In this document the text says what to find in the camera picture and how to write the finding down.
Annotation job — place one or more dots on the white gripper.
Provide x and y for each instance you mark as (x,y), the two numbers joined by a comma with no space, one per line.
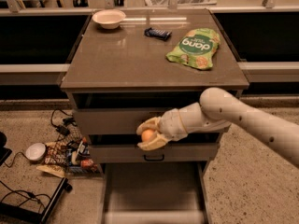
(170,125)

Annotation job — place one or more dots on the orange fruit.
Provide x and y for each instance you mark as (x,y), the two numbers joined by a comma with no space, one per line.
(147,134)

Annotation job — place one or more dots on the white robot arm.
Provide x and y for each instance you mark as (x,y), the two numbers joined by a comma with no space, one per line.
(215,109)

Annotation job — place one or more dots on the grey open bottom drawer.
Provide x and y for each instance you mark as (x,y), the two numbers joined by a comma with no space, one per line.
(154,193)

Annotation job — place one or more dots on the grey middle drawer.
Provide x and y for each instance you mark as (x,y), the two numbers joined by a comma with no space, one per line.
(171,152)

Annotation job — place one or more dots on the grey drawer cabinet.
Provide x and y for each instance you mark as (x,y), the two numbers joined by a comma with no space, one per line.
(123,68)

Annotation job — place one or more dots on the grey top drawer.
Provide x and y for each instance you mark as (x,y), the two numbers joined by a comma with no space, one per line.
(101,121)

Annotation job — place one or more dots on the white bowl on counter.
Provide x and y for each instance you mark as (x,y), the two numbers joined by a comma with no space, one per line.
(109,18)

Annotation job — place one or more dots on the pile of snack packages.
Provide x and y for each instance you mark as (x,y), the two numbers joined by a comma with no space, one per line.
(68,157)

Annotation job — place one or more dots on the green dang chips bag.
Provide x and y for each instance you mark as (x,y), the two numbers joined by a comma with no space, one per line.
(196,49)

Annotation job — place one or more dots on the dark blue snack bar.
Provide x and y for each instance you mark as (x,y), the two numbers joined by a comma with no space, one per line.
(160,34)

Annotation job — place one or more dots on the white bowl on floor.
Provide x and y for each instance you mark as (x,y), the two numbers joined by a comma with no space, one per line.
(35,152)

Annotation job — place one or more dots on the black metal stand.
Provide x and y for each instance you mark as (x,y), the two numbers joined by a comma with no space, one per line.
(46,203)

